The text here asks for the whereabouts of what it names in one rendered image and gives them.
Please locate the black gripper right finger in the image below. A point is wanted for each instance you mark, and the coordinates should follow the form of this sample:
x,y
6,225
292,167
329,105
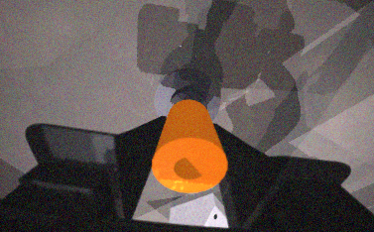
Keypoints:
x,y
252,178

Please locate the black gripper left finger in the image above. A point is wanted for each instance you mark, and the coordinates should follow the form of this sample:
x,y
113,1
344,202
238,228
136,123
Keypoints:
x,y
127,157

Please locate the orange tapered cylinder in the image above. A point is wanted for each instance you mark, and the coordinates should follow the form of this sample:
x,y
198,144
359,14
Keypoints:
x,y
189,156

